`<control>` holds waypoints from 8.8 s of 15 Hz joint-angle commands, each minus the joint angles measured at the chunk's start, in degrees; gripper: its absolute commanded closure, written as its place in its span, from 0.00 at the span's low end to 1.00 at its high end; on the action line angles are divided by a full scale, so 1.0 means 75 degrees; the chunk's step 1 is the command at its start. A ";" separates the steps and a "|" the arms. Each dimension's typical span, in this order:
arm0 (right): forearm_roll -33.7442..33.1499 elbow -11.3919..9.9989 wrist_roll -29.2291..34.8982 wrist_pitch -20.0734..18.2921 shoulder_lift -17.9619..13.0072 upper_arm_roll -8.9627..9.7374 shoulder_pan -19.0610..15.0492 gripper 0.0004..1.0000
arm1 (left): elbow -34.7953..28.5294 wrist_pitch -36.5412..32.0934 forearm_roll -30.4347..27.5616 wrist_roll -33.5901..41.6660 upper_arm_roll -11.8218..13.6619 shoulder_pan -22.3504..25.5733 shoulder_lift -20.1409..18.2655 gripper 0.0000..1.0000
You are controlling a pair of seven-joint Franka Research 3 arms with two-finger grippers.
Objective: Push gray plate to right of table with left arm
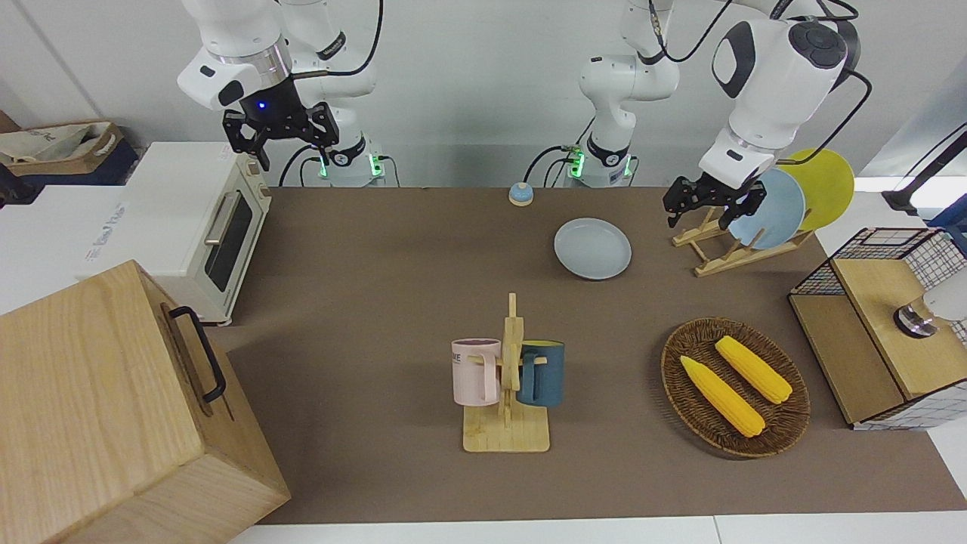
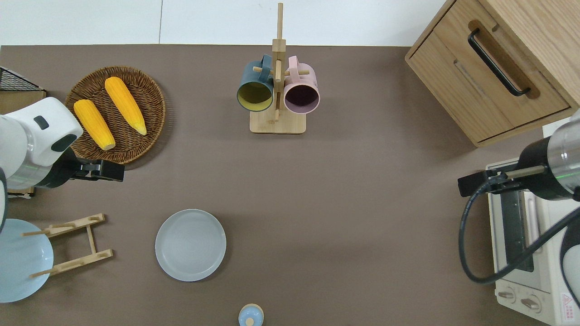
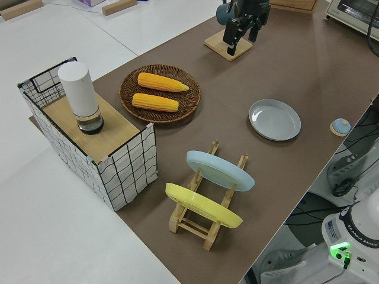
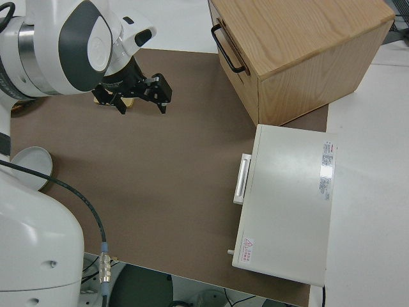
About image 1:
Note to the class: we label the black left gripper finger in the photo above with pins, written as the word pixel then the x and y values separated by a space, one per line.
pixel 734 214
pixel 673 214

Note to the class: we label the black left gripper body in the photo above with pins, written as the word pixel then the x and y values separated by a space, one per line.
pixel 710 190

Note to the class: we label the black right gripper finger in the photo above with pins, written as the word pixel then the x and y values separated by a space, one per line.
pixel 262 159
pixel 323 156

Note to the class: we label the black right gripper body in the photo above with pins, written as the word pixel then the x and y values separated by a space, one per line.
pixel 272 113

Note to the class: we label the gray ceramic plate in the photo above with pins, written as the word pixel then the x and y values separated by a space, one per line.
pixel 593 249

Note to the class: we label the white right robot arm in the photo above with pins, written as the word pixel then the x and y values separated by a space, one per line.
pixel 234 38

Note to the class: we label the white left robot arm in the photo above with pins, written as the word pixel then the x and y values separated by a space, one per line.
pixel 770 83

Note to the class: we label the light blue plate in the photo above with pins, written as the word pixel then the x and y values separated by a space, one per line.
pixel 778 211

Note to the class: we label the wooden plate rack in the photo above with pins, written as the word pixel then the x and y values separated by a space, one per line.
pixel 718 264

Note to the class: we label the yellow plate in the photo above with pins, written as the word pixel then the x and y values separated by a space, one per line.
pixel 827 185

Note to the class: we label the white toaster oven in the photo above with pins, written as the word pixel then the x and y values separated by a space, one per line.
pixel 174 204

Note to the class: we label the blue service bell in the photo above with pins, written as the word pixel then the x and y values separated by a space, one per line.
pixel 520 196

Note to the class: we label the brown table mat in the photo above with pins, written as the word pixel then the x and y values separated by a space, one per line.
pixel 378 302

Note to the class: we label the yellow corn cob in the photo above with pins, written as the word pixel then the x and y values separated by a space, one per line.
pixel 755 370
pixel 721 397

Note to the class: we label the black metal stand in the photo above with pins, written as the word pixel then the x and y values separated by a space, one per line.
pixel 922 170

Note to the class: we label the cardboard box with bag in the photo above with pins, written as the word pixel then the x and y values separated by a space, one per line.
pixel 60 147

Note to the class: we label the brown wicker basket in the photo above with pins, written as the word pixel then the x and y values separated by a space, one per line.
pixel 695 415

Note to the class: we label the dark teal mug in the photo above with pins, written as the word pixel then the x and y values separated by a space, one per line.
pixel 548 374

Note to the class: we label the white carton box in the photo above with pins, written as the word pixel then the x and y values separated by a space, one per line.
pixel 45 242

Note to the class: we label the pink mug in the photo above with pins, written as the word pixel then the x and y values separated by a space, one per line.
pixel 472 374

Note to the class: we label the small wooden block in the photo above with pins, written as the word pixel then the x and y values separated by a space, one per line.
pixel 506 434

